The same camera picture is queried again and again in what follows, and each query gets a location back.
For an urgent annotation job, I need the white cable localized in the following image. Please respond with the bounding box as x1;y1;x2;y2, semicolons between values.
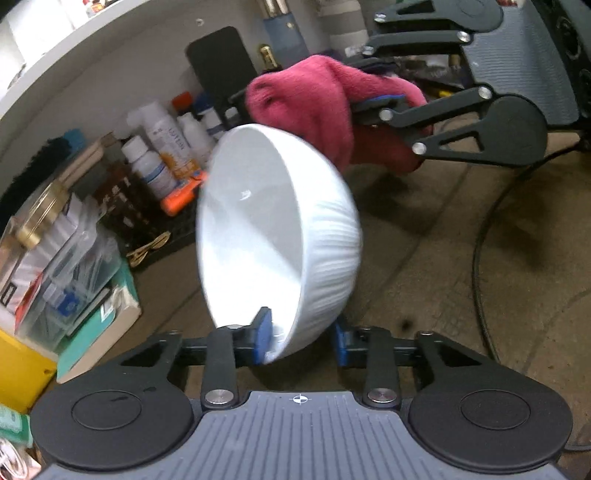
0;438;31;480

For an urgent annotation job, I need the green cover book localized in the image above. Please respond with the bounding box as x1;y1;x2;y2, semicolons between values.
56;258;143;385

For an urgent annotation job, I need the white bottle dark label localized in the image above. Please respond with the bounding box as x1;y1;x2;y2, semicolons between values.
194;92;227;140

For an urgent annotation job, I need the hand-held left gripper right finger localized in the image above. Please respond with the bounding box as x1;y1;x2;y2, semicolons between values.
332;322;485;411

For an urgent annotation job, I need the grey striped cup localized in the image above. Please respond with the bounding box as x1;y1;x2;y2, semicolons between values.
318;0;370;52

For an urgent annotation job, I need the clear plastic storage box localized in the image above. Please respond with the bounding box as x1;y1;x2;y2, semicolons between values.
14;222;123;352

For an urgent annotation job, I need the black grid tray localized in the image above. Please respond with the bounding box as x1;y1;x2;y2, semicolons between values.
99;203;201;271

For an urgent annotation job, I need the round gold tin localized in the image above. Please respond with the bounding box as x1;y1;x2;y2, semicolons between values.
11;180;66;249

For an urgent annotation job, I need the black cable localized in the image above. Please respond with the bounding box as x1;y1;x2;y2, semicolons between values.
471;137;591;454

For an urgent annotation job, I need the gold metal clip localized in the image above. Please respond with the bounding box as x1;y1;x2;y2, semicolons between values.
127;232;172;269

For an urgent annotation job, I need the orange plastic tool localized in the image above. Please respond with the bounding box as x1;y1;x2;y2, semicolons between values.
160;172;208;215

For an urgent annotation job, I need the white ribbed bowl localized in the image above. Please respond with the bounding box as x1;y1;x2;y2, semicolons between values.
196;124;363;365

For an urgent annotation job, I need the black bristle brush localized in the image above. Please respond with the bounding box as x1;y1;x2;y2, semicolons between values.
0;129;88;223

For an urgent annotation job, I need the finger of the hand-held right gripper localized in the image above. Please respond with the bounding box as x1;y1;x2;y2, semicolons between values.
344;0;472;71
353;87;497;161

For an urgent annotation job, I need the pink terry towel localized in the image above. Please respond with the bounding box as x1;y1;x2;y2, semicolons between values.
245;54;428;174

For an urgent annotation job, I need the black gold serum bottle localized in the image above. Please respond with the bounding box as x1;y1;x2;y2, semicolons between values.
257;44;284;75

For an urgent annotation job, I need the yellow plastic box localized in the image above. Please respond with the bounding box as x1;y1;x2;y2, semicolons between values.
0;329;59;415

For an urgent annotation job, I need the small white dropper bottle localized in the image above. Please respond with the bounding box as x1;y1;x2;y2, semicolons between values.
178;113;213;169

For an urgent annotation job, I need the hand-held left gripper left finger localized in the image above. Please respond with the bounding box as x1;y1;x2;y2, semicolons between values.
119;306;274;411

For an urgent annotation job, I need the white pill bottle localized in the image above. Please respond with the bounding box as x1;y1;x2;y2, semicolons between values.
121;137;179;200

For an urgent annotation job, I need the black phone stand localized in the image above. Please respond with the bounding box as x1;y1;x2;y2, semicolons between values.
185;26;259;131

